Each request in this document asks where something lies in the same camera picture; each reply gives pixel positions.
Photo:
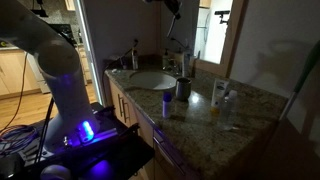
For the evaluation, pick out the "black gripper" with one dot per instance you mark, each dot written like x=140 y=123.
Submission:
x=174 y=7

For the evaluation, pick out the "blue white toothbrush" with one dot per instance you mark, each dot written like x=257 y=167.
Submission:
x=171 y=27

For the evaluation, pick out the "silver metal cup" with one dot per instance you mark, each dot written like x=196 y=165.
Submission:
x=183 y=88

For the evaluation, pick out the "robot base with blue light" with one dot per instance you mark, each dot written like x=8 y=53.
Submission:
x=116 y=152

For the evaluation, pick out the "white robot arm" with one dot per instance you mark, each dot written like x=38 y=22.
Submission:
x=59 y=63

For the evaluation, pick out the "white electric toothbrush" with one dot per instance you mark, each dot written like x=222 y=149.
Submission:
x=185 y=62

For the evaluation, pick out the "wood framed mirror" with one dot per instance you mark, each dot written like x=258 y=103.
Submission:
x=210 y=28

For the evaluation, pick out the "green soap pump bottle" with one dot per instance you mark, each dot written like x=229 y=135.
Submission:
x=165 y=59

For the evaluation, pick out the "silver orange-capped spray can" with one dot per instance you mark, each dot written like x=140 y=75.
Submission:
x=134 y=56

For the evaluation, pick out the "chrome faucet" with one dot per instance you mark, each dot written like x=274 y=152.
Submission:
x=174 y=66

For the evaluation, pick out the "white oval sink basin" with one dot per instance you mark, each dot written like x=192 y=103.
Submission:
x=153 y=80

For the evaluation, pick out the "white yellow-capped cream tube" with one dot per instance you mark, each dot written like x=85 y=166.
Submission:
x=219 y=90

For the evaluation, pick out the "white blue-capped bottle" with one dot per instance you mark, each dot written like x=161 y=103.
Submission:
x=166 y=105

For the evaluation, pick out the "clear plastic bottle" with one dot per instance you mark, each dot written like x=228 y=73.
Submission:
x=228 y=110

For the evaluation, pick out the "wooden vanity cabinet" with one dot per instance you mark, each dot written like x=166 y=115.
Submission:
x=167 y=163

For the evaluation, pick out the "left cabinet door handle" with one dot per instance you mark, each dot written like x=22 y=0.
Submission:
x=120 y=105

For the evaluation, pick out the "cabinet door handle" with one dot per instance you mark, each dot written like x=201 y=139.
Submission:
x=120 y=105
x=126 y=111

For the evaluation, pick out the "right cabinet door handle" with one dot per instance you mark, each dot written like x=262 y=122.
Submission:
x=126 y=111

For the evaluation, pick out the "green broom handle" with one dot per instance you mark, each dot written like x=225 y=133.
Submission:
x=312 y=59

